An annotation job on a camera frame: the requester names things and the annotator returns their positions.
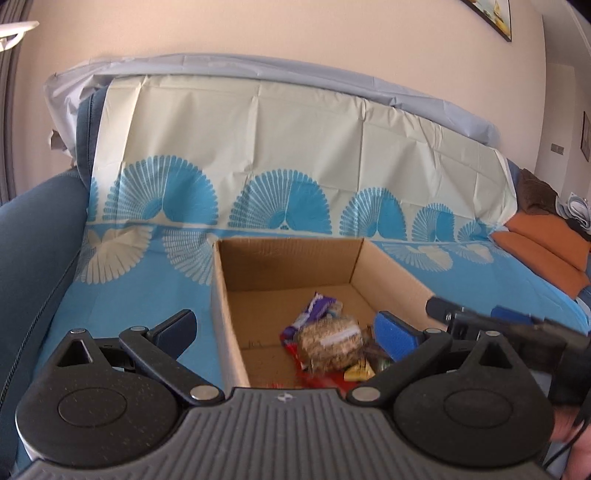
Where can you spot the plain red snack packet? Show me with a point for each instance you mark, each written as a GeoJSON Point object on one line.
{"type": "Point", "coordinates": [318, 379]}

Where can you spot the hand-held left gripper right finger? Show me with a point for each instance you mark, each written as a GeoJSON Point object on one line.
{"type": "Point", "coordinates": [392, 334]}

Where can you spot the wall switch plate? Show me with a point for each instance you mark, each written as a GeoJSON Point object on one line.
{"type": "Point", "coordinates": [557, 148]}

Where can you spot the clear oat bar packet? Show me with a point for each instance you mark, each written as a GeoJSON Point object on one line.
{"type": "Point", "coordinates": [330, 344]}

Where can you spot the orange cushion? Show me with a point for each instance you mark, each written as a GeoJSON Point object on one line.
{"type": "Point", "coordinates": [540, 249]}

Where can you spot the framed wall picture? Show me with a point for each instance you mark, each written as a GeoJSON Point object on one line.
{"type": "Point", "coordinates": [496, 16]}
{"type": "Point", "coordinates": [586, 136]}

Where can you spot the person's right hand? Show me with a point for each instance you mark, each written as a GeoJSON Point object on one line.
{"type": "Point", "coordinates": [565, 427]}

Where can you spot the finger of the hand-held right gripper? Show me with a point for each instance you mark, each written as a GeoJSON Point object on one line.
{"type": "Point", "coordinates": [438, 308]}

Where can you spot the brown cardboard box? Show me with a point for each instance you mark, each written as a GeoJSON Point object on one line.
{"type": "Point", "coordinates": [286, 267]}

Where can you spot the brown cloth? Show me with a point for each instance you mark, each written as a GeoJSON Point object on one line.
{"type": "Point", "coordinates": [535, 191]}

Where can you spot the blue fan-print cloth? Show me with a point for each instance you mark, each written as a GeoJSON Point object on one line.
{"type": "Point", "coordinates": [277, 152]}

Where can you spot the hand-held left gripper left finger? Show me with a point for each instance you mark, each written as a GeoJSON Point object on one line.
{"type": "Point", "coordinates": [178, 332]}

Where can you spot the cream yellow snack packet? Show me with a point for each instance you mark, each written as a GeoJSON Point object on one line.
{"type": "Point", "coordinates": [359, 371]}

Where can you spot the purple snack packet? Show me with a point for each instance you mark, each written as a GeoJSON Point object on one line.
{"type": "Point", "coordinates": [318, 309]}

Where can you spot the grey curtain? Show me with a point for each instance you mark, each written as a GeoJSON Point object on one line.
{"type": "Point", "coordinates": [9, 124]}

